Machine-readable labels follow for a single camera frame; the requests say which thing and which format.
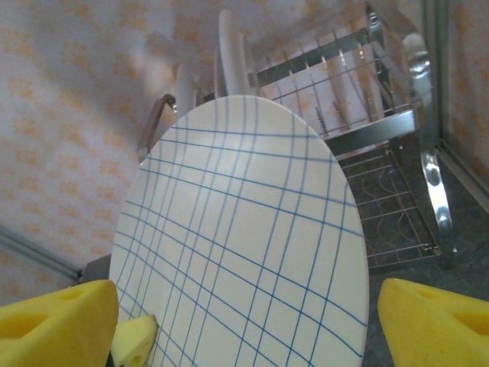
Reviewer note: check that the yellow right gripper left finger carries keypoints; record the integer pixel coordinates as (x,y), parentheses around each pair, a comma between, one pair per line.
(49,329)

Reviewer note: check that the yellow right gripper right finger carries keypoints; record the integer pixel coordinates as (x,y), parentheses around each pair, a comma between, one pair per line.
(439,329)

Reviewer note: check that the blue grid cream plate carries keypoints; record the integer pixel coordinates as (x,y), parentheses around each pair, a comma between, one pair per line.
(237,229)

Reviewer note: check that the watermelon print white plate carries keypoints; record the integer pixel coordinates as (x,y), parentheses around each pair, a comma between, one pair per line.
(233,57)

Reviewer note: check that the chrome metal dish rack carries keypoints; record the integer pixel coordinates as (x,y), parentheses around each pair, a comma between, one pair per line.
(382,132)

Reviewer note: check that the aluminium frame post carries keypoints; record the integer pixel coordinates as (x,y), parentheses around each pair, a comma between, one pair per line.
(445,76)
(38,252)

